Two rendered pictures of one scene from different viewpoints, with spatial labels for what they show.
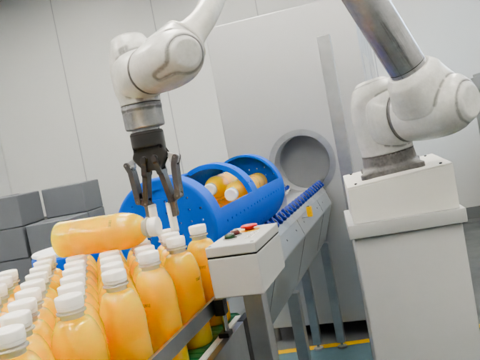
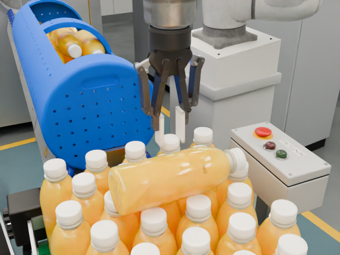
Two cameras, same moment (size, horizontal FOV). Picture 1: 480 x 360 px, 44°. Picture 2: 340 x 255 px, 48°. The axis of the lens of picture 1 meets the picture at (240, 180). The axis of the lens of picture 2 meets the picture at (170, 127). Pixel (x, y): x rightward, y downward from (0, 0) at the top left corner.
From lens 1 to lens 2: 1.05 m
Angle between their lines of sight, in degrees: 46
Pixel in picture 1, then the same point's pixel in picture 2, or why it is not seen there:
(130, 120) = (173, 14)
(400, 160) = (242, 33)
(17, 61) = not seen: outside the picture
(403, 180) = (252, 52)
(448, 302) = not seen: hidden behind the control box
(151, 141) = (188, 43)
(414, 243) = (248, 99)
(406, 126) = (269, 10)
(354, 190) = (221, 60)
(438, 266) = (256, 114)
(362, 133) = (220, 8)
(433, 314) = not seen: hidden behind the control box
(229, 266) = (304, 189)
